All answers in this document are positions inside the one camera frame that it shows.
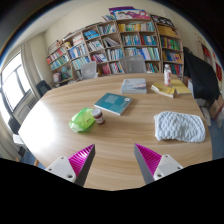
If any black sign board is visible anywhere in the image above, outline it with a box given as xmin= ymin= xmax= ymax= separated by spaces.
xmin=149 ymin=13 xmax=175 ymax=28

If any white knitted towel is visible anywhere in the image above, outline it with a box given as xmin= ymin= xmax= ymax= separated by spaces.
xmin=153 ymin=110 xmax=207 ymax=144

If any small red-lidded jar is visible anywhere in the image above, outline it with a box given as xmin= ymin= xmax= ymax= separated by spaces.
xmin=91 ymin=108 xmax=106 ymax=125

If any wooden bookshelf unit with books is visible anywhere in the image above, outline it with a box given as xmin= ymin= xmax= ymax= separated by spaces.
xmin=45 ymin=18 xmax=185 ymax=84

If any black office chair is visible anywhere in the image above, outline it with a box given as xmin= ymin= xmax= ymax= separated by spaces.
xmin=35 ymin=79 xmax=53 ymax=98

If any light grey chair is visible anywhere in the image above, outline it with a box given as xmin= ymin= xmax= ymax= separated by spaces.
xmin=79 ymin=60 xmax=99 ymax=80

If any thick yellow book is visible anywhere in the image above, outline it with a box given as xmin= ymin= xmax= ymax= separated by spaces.
xmin=150 ymin=82 xmax=176 ymax=99

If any white plastic drink bottle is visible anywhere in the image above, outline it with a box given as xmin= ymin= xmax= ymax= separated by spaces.
xmin=163 ymin=63 xmax=172 ymax=87

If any grey-blue book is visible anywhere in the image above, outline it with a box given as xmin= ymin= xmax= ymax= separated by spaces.
xmin=120 ymin=78 xmax=148 ymax=95

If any window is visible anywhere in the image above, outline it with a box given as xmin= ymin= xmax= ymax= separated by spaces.
xmin=0 ymin=53 xmax=33 ymax=113

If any thin yellow book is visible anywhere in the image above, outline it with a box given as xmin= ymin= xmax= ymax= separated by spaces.
xmin=170 ymin=78 xmax=193 ymax=96

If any colourful poster board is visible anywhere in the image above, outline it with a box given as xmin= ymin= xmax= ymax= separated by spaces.
xmin=108 ymin=5 xmax=152 ymax=21

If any grey mesh office chair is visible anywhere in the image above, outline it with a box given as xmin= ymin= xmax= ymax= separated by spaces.
xmin=118 ymin=54 xmax=148 ymax=75

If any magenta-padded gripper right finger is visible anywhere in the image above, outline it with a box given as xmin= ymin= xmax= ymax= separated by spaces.
xmin=134 ymin=143 xmax=184 ymax=185

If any small wall shelf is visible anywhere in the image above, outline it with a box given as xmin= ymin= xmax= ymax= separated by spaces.
xmin=200 ymin=43 xmax=213 ymax=64

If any black cloth cover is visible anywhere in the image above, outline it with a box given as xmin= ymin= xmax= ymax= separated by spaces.
xmin=182 ymin=46 xmax=221 ymax=106

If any green plastic bag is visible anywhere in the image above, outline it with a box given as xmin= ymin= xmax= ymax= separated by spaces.
xmin=68 ymin=107 xmax=96 ymax=133

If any teal book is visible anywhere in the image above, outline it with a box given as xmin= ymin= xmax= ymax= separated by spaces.
xmin=93 ymin=92 xmax=134 ymax=117

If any red wall hanging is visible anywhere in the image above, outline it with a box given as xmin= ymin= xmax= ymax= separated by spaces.
xmin=214 ymin=61 xmax=223 ymax=83

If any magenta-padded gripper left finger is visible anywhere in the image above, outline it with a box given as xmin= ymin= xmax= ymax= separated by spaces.
xmin=45 ymin=143 xmax=96 ymax=187

